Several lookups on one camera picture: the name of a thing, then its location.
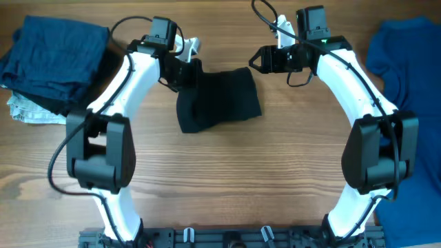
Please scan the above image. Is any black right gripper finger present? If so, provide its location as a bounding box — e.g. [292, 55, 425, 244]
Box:
[249, 46, 265, 64]
[249, 61, 264, 74]

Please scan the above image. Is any black t-shirt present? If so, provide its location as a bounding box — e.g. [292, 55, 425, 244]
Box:
[176, 59, 262, 133]

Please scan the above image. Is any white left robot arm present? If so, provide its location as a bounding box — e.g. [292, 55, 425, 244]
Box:
[60, 17, 198, 247]

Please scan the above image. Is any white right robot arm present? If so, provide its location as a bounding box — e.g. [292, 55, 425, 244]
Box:
[256, 6, 419, 247]

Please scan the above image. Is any folded black garment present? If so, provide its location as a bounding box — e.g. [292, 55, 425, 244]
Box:
[28, 46, 123, 116]

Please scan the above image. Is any folded navy blue garment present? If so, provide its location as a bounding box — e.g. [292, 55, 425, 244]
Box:
[1, 16, 109, 101]

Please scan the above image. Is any blue t-shirt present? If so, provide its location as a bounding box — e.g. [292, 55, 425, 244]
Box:
[366, 17, 440, 247]

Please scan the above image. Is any folded light grey garment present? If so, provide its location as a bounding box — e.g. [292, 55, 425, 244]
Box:
[7, 92, 66, 125]

